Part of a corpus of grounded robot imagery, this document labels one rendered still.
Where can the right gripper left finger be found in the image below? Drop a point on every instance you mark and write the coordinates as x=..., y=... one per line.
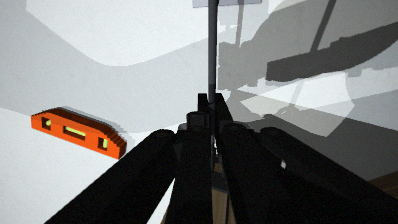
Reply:
x=130, y=190

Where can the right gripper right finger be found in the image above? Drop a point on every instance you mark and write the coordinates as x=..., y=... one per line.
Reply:
x=322, y=190

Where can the orange spirit level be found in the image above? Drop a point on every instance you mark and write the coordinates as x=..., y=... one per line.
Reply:
x=80, y=131

